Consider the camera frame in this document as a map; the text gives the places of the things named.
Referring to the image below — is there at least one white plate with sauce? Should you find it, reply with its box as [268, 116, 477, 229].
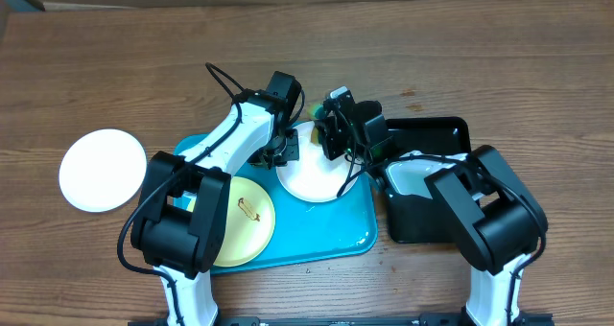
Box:
[276, 122, 350, 202]

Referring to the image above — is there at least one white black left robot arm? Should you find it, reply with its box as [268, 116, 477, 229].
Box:
[117, 71, 304, 325]

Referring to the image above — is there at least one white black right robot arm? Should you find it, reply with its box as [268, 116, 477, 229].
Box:
[312, 87, 554, 325]

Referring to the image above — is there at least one teal plastic tray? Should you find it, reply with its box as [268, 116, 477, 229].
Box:
[172, 119, 379, 275]

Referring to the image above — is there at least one yellow plate with sauce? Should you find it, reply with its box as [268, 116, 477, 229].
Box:
[214, 176, 276, 268]

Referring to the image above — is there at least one yellow green scrub sponge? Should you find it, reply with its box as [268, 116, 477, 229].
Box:
[308, 104, 327, 145]

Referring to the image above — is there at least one black plastic tray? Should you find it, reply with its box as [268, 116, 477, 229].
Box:
[378, 117, 471, 244]

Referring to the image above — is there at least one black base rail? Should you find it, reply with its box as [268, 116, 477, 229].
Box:
[127, 312, 555, 326]

